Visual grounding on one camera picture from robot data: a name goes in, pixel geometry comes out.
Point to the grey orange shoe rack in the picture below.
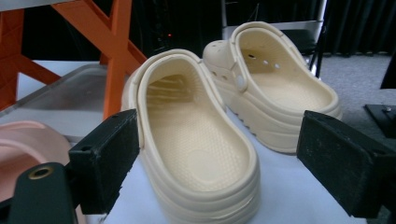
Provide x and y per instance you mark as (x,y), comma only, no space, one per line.
(116,46)

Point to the black curtain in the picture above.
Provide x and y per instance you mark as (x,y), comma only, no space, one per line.
(358,25)

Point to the pink slipper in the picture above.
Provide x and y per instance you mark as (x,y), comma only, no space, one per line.
(25,146)

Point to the black metal stand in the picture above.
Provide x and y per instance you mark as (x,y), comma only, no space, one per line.
(378,119)

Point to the cream clog shoe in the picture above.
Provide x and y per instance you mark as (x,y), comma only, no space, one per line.
(280,90)
(193,149)

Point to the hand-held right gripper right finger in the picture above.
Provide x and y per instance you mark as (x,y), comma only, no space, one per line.
(342,161)

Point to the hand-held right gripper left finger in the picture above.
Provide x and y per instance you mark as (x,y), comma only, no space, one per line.
(102,161)

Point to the black folding chair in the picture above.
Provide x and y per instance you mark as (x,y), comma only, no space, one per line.
(299,40)

